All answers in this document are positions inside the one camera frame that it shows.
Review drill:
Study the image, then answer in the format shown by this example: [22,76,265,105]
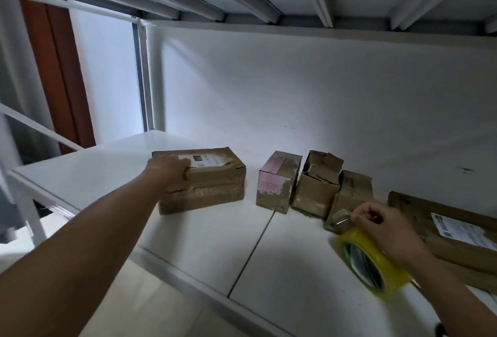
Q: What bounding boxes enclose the person's left hand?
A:
[140,155,192,198]

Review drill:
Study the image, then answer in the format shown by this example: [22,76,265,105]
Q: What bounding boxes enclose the person's right hand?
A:
[350,200,432,272]

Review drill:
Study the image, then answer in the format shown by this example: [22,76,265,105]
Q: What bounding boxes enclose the yellow tape roll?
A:
[336,225,413,298]

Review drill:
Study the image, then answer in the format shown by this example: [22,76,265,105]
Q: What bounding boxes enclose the long cardboard box white label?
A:
[151,146,248,216]

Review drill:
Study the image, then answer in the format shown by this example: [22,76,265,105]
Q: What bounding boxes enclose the small cardboard box red label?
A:
[324,169,375,235]

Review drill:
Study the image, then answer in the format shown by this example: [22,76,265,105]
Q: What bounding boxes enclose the corrugated cardboard box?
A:
[291,149,346,220]

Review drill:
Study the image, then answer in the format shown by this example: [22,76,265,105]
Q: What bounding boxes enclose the pink carton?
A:
[255,150,304,214]

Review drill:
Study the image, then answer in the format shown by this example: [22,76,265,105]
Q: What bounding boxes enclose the person's left forearm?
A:
[0,178,164,337]

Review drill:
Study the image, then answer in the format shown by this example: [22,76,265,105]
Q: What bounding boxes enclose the person's right forearm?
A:
[412,251,497,337]

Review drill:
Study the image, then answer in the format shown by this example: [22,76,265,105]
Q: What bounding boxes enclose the white metal shelf rack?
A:
[0,0,497,337]

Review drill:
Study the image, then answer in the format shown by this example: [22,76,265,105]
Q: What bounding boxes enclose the perforated white metal rack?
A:
[0,100,86,249]

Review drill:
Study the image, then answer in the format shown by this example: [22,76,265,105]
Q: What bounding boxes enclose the red-brown door frame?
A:
[19,0,97,154]

